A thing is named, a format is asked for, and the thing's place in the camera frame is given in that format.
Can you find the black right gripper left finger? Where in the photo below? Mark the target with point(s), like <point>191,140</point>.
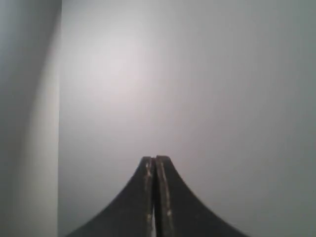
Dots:
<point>130,214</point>

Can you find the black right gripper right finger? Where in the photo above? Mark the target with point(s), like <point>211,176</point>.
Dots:
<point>179,213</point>

